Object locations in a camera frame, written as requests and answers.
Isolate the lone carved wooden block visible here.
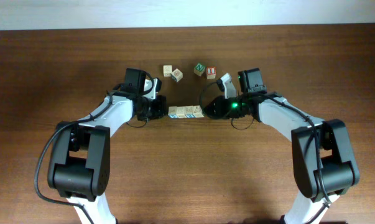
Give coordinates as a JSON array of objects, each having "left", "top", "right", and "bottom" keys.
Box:
[{"left": 193, "top": 105, "right": 204, "bottom": 118}]

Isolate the wooden block blue edge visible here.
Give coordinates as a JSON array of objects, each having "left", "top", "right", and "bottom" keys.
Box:
[{"left": 168, "top": 106, "right": 178, "bottom": 119}]

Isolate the wooden block blue bottom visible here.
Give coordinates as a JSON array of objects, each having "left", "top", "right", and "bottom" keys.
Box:
[{"left": 184, "top": 106, "right": 195, "bottom": 118}]

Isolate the plain carved wooden block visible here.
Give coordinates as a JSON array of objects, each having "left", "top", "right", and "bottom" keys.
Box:
[{"left": 176, "top": 106, "right": 186, "bottom": 119}]

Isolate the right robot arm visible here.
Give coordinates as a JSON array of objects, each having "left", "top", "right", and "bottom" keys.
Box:
[{"left": 202, "top": 68, "right": 360, "bottom": 223}]

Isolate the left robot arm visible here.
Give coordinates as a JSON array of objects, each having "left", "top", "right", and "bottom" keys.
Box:
[{"left": 44, "top": 68, "right": 167, "bottom": 223}]

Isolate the red I block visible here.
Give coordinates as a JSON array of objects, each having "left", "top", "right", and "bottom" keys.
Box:
[{"left": 206, "top": 67, "right": 216, "bottom": 79}]

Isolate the green N block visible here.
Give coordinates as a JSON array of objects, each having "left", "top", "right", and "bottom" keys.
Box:
[{"left": 193, "top": 63, "right": 206, "bottom": 77}]

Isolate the wooden block blue side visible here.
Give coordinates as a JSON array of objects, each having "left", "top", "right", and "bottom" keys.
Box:
[{"left": 171, "top": 68, "right": 183, "bottom": 82}]

